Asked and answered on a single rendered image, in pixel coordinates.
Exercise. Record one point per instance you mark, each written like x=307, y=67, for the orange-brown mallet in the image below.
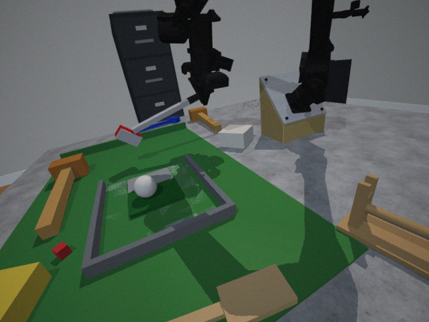
x=64, y=171
x=200, y=113

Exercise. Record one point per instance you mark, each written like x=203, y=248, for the blue putter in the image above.
x=170, y=119

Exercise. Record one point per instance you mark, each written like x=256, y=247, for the red block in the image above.
x=62, y=250

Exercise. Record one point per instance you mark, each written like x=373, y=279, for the green flat mat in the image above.
x=270, y=227

